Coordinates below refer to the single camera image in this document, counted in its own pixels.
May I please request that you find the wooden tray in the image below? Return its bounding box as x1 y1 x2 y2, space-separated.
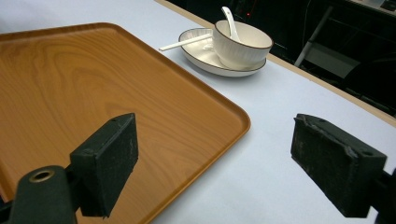
0 21 252 224

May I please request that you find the white ceramic spoon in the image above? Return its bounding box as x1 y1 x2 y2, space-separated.
220 6 242 44

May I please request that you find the white chopstick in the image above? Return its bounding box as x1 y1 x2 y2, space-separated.
158 32 214 52

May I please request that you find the white oval plate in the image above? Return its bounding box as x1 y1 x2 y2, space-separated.
177 27 268 77

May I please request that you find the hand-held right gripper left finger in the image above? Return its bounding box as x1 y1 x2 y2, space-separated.
69 112 139 218

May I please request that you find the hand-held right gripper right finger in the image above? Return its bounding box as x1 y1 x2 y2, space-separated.
290 113 389 218

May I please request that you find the white ribbed bowl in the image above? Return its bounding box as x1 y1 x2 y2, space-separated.
212 20 275 71

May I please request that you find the metal stand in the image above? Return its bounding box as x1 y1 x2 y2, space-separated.
293 5 362 79

